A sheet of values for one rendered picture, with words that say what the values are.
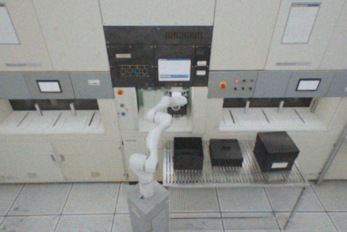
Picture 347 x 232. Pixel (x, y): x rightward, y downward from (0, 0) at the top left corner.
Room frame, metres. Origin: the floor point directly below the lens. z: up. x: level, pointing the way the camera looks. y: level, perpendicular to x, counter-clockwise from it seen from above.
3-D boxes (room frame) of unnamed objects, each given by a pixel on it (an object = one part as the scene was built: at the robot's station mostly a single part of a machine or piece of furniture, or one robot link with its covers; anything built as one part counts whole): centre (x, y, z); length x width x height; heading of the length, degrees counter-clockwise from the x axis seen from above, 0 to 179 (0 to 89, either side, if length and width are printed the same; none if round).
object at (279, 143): (1.69, -0.97, 0.89); 0.29 x 0.29 x 0.25; 5
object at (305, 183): (1.69, -0.56, 0.38); 1.30 x 0.60 x 0.76; 91
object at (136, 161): (1.31, 0.25, 1.07); 0.19 x 0.12 x 0.24; 71
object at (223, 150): (1.75, -0.52, 0.83); 0.29 x 0.29 x 0.13; 0
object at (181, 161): (1.70, -0.15, 0.85); 0.28 x 0.28 x 0.17; 89
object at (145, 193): (1.30, 0.21, 0.85); 0.19 x 0.19 x 0.18
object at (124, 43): (2.42, 0.12, 0.98); 0.95 x 0.88 x 1.95; 1
